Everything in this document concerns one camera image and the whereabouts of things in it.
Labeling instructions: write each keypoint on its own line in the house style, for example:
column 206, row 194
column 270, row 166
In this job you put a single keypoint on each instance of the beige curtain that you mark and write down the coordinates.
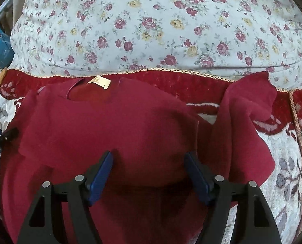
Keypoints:
column 19, row 0

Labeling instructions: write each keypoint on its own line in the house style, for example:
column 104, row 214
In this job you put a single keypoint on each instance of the blue plastic bag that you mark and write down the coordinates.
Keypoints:
column 1, row 48

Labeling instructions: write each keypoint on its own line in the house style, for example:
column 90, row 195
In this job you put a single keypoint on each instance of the white floral quilt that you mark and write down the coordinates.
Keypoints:
column 153, row 17

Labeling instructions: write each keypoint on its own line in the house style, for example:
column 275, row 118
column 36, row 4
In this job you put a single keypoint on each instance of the dark red sweater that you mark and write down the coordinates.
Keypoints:
column 115, row 119

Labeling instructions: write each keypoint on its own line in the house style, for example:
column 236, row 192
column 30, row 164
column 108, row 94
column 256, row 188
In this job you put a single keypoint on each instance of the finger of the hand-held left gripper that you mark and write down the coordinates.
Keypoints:
column 6, row 134

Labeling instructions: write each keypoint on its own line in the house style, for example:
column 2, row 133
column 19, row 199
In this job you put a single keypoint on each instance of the red and white patterned blanket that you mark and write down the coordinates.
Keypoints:
column 280, row 144

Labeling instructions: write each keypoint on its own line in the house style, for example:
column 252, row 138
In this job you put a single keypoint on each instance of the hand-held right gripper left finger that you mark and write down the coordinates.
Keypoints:
column 102, row 172

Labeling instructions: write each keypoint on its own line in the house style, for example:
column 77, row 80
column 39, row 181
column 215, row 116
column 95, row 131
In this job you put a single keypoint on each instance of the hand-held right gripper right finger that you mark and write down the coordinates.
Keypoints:
column 194, row 172

